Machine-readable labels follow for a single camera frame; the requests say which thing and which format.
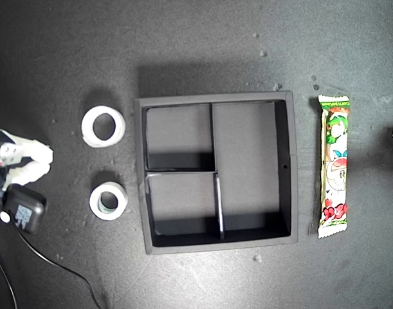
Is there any small white tape roll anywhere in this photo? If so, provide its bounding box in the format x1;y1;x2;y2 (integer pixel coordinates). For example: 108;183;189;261
89;181;129;221

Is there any green printed snack bar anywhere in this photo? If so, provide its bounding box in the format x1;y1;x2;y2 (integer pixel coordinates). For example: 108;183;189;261
317;94;351;239

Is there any black camera cable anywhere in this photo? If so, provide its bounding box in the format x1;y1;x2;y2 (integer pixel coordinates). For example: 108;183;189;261
12;225;104;309

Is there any large white tape roll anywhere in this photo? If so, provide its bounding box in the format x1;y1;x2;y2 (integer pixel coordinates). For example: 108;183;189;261
80;105;126;148

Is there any black tray with wells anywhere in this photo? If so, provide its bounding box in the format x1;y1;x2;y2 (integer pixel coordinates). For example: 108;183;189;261
134;91;299;256

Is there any thin grey cable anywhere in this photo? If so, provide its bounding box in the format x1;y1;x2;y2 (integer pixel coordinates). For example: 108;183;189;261
0;247;19;309

